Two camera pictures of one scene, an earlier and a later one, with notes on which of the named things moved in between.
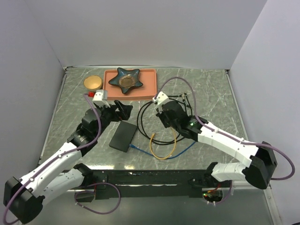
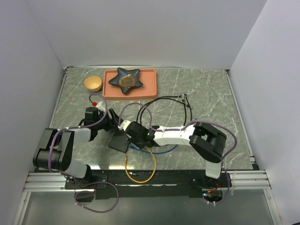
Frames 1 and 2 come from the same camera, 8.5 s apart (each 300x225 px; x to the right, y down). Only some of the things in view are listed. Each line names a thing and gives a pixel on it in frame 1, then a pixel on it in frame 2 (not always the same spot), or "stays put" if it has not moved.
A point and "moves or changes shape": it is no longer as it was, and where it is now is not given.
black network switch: x=123 y=136 stays put
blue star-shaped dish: x=126 y=79 stays put
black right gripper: x=161 y=115 -> x=132 y=139
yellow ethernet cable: x=151 y=150 moves or changes shape
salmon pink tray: x=148 y=78 stays put
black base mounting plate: x=175 y=183 stays put
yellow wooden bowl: x=93 y=82 stays put
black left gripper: x=123 y=114 -> x=113 y=123
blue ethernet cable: x=146 y=153 -> x=131 y=146
